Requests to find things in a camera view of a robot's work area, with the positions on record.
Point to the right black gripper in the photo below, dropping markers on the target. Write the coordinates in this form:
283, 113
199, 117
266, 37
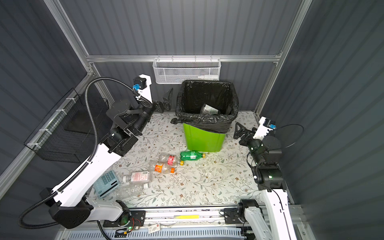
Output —
244, 131

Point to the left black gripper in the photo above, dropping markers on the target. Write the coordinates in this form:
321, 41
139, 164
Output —
157, 108

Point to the green bottle yellow cap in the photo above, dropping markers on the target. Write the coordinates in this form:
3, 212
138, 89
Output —
191, 155

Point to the clear bottle red label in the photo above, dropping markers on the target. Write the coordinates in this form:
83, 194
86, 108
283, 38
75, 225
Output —
171, 160

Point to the clear bottle orange cap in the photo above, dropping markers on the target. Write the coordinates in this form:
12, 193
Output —
162, 168

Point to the clear bottle pink label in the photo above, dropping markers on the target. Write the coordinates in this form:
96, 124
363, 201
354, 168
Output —
138, 177

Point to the clear bottle white green label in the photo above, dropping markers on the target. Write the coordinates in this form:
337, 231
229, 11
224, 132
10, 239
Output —
208, 110

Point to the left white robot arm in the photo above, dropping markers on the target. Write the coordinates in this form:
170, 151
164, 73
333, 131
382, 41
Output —
69, 206

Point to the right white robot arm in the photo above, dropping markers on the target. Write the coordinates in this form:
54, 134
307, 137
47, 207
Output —
276, 223

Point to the black bin liner bag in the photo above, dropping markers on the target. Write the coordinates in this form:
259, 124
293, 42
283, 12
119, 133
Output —
211, 106

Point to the green plastic waste bin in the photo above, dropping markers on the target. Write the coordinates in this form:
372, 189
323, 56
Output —
203, 141

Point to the white tube in basket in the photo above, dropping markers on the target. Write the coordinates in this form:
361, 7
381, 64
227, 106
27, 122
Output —
209, 77

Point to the clear ribbed empty bottle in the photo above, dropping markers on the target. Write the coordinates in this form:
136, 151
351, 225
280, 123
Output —
127, 191

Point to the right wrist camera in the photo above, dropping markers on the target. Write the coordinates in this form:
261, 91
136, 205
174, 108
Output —
265, 126

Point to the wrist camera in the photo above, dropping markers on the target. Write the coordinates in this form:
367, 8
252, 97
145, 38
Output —
142, 84
265, 126

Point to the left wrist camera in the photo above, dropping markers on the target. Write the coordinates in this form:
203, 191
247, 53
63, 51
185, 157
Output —
142, 84

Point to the white wire wall basket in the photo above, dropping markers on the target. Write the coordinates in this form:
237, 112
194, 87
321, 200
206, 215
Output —
174, 72

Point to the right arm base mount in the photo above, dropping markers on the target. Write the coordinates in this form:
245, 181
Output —
234, 215

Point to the black wire wall basket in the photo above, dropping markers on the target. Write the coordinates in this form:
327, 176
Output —
66, 134

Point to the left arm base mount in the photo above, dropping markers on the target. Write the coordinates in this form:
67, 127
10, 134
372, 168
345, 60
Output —
127, 219

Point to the white tag on rail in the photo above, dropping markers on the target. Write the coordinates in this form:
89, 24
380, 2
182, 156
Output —
154, 228

